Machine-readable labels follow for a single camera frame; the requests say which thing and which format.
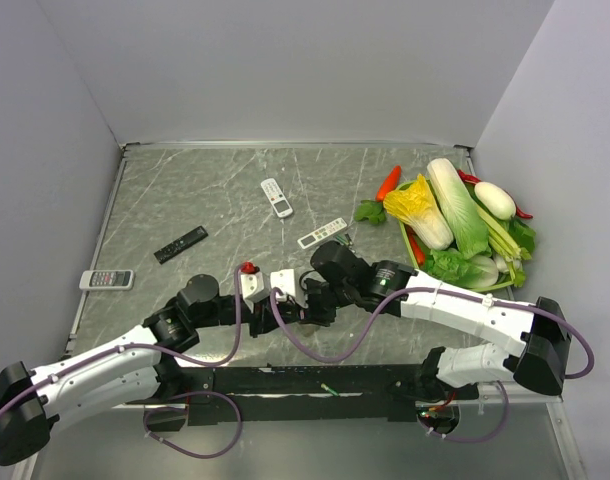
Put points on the celery stalks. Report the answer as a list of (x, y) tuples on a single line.
[(510, 239)]

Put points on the red pepper in tray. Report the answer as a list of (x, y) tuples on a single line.
[(417, 252)]

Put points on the white grey remote left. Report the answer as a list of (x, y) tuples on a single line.
[(106, 280)]

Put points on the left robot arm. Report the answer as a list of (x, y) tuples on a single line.
[(138, 365)]

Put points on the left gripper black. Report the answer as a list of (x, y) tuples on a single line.
[(264, 317)]

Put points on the white remote with blue button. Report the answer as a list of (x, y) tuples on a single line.
[(308, 330)]

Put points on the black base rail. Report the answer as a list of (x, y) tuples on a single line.
[(293, 393)]

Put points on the white eggplant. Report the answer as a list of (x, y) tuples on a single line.
[(498, 202)]

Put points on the green lettuce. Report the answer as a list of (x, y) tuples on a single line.
[(451, 267)]

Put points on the yellow napa cabbage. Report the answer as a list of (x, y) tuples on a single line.
[(417, 208)]

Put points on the green battery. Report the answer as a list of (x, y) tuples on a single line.
[(345, 240), (329, 390)]

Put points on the white remote far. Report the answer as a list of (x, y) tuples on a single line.
[(278, 201)]

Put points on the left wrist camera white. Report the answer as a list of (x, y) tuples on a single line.
[(255, 284)]

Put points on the orange carrot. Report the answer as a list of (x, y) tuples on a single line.
[(389, 184)]

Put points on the green plastic tray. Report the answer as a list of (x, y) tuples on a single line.
[(504, 281)]

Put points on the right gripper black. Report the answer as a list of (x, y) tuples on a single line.
[(310, 313)]

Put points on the green napa cabbage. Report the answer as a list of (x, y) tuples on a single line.
[(459, 209)]

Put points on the bok choy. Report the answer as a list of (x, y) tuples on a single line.
[(486, 270)]

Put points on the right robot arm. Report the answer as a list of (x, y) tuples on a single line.
[(521, 342)]

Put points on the black remote control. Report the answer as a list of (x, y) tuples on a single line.
[(180, 245)]

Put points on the green leaf by carrot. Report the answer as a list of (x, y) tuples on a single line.
[(370, 211)]

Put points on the white remote middle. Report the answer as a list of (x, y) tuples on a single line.
[(322, 234)]

